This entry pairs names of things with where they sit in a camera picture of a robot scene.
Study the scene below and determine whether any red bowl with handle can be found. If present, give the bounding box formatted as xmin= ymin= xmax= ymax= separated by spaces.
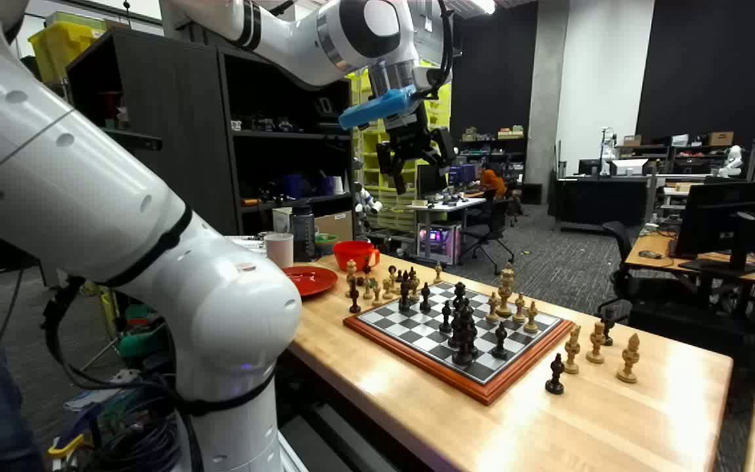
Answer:
xmin=331 ymin=239 xmax=384 ymax=274

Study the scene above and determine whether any white container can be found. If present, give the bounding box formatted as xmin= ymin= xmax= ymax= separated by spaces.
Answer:
xmin=271 ymin=205 xmax=297 ymax=235

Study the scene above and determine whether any black low cabinet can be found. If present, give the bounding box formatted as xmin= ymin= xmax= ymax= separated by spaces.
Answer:
xmin=551 ymin=169 xmax=651 ymax=230

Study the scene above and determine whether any yellow storage bin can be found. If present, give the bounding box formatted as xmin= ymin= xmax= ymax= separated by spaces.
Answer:
xmin=28 ymin=17 xmax=111 ymax=87

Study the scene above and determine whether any person in orange shirt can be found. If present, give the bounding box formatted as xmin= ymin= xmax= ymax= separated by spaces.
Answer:
xmin=478 ymin=162 xmax=511 ymax=209

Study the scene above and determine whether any black office chair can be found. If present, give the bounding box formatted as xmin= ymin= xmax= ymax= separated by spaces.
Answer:
xmin=601 ymin=217 xmax=748 ymax=350

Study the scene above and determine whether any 3D printer with purple light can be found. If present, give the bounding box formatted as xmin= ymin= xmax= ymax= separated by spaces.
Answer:
xmin=414 ymin=219 xmax=465 ymax=266

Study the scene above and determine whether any dark drink bottle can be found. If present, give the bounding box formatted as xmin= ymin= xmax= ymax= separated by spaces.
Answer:
xmin=289 ymin=201 xmax=319 ymax=262

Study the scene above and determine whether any brown cardboard box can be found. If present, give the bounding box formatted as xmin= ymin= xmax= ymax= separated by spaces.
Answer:
xmin=313 ymin=209 xmax=357 ymax=245

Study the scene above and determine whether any tall light chess king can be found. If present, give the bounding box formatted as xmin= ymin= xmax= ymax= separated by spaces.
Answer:
xmin=492 ymin=264 xmax=520 ymax=320

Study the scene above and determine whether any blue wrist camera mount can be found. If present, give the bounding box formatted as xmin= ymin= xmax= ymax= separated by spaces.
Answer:
xmin=338 ymin=83 xmax=423 ymax=130

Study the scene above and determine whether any white humanoid robot figure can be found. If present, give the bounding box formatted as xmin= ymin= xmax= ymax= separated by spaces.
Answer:
xmin=715 ymin=142 xmax=748 ymax=181

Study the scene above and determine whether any red plate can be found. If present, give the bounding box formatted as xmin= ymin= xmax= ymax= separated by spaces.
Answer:
xmin=284 ymin=262 xmax=342 ymax=302

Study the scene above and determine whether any yellow black tool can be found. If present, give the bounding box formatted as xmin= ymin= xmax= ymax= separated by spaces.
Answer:
xmin=44 ymin=430 xmax=93 ymax=466

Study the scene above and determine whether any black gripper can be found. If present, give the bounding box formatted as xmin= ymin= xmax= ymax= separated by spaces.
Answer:
xmin=376 ymin=88 xmax=461 ymax=196

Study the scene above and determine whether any tall black chess piece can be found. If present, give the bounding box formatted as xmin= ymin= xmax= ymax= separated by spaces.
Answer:
xmin=454 ymin=298 xmax=482 ymax=367

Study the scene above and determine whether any white paper cup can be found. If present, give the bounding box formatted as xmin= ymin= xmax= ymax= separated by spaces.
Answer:
xmin=262 ymin=230 xmax=297 ymax=270

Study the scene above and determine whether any yellow bin rack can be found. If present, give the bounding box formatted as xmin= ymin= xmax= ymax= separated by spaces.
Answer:
xmin=347 ymin=66 xmax=457 ymax=235

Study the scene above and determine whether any black computer monitor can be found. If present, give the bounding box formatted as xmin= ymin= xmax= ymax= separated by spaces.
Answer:
xmin=673 ymin=177 xmax=755 ymax=262

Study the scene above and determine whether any wooden framed chessboard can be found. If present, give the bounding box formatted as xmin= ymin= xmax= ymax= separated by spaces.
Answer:
xmin=342 ymin=278 xmax=578 ymax=407

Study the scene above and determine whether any wooden office desk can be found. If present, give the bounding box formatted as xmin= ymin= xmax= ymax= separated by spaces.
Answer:
xmin=625 ymin=228 xmax=755 ymax=287

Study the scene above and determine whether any dark shelving cabinet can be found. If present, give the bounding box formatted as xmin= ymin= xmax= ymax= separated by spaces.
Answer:
xmin=66 ymin=32 xmax=357 ymax=240

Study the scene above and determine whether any black cable bundle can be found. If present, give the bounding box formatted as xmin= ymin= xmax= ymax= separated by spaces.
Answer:
xmin=39 ymin=272 xmax=208 ymax=472

